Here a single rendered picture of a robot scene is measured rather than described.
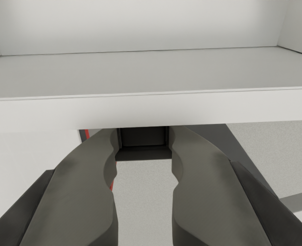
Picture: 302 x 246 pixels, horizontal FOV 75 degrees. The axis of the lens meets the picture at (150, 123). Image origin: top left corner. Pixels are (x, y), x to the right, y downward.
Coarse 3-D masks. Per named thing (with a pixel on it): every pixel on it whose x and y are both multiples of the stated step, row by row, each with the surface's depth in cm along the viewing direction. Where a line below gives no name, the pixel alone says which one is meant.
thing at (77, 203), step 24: (96, 144) 10; (120, 144) 12; (72, 168) 8; (96, 168) 8; (48, 192) 7; (72, 192) 7; (96, 192) 7; (48, 216) 6; (72, 216) 6; (96, 216) 6; (24, 240) 6; (48, 240) 6; (72, 240) 6; (96, 240) 6
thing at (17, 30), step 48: (0, 0) 14; (48, 0) 14; (96, 0) 14; (144, 0) 15; (192, 0) 15; (240, 0) 15; (288, 0) 15; (0, 48) 16; (48, 48) 16; (96, 48) 16; (144, 48) 16; (192, 48) 16; (288, 48) 15
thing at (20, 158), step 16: (0, 144) 30; (16, 144) 30; (32, 144) 30; (48, 144) 30; (64, 144) 30; (0, 160) 31; (16, 160) 31; (32, 160) 31; (48, 160) 32; (0, 176) 33; (16, 176) 33; (32, 176) 33; (0, 192) 35; (16, 192) 35; (0, 208) 37
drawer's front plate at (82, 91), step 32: (0, 64) 14; (32, 64) 13; (64, 64) 13; (96, 64) 13; (128, 64) 13; (160, 64) 13; (192, 64) 12; (224, 64) 12; (256, 64) 12; (288, 64) 12; (0, 96) 9; (32, 96) 8; (64, 96) 9; (96, 96) 9; (128, 96) 9; (160, 96) 9; (192, 96) 9; (224, 96) 9; (256, 96) 9; (288, 96) 9; (0, 128) 9; (32, 128) 9; (64, 128) 9; (96, 128) 9
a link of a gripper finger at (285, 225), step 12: (240, 168) 8; (240, 180) 7; (252, 180) 7; (252, 192) 7; (264, 192) 7; (252, 204) 7; (264, 204) 7; (276, 204) 7; (264, 216) 6; (276, 216) 6; (288, 216) 6; (264, 228) 6; (276, 228) 6; (288, 228) 6; (300, 228) 6; (276, 240) 6; (288, 240) 6; (300, 240) 6
